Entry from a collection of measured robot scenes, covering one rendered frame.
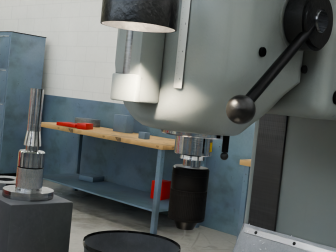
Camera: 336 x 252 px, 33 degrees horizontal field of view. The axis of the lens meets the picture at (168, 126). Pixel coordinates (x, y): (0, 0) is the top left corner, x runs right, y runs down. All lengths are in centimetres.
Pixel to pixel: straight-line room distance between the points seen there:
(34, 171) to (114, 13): 56
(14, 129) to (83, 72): 124
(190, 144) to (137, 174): 612
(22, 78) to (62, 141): 102
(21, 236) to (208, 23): 54
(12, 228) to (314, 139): 55
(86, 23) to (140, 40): 712
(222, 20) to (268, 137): 51
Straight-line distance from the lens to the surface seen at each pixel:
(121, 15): 51
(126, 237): 301
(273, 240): 108
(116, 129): 660
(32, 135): 102
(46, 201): 101
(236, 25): 62
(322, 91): 74
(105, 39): 739
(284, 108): 76
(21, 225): 99
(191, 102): 62
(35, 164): 102
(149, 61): 62
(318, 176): 104
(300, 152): 106
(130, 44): 62
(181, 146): 70
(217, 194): 601
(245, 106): 56
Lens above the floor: 135
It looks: 3 degrees down
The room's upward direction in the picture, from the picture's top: 6 degrees clockwise
